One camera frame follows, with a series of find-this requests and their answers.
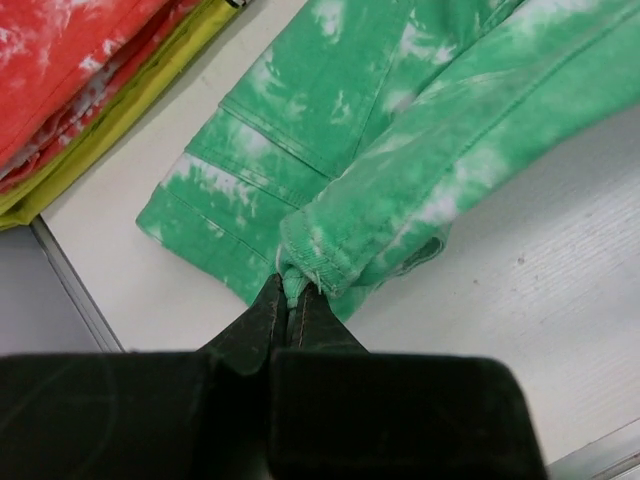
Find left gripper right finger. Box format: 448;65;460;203
269;290;547;479

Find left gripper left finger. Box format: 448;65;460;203
1;276;286;479

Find green tie-dye trousers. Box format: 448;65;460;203
136;1;639;320

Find red tie-dye folded trousers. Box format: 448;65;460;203
1;1;196;191

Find yellow folded trousers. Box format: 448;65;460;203
1;1;244;229

